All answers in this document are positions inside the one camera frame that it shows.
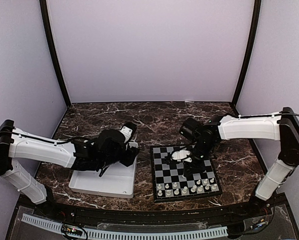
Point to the black frame post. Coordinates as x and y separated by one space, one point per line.
53 52
248 52

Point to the black front rail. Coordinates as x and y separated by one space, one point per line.
187 211

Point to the white chess rook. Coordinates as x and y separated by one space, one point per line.
159 193

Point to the white chess queen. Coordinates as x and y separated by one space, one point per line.
184 191

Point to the left black frame post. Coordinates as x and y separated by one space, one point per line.
53 52

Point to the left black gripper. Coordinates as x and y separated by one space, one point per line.
131 156

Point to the white bishop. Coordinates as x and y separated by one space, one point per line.
193 189
200 189

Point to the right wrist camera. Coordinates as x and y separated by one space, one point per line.
188 128

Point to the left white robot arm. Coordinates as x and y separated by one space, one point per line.
76 153

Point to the white plastic compartment tray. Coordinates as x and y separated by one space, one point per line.
117 181

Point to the white slotted cable duct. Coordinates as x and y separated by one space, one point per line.
106 231

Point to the right black frame post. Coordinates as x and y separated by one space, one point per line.
248 52

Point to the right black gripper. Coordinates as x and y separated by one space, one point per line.
200 168

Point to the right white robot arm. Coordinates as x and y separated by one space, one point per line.
275 135

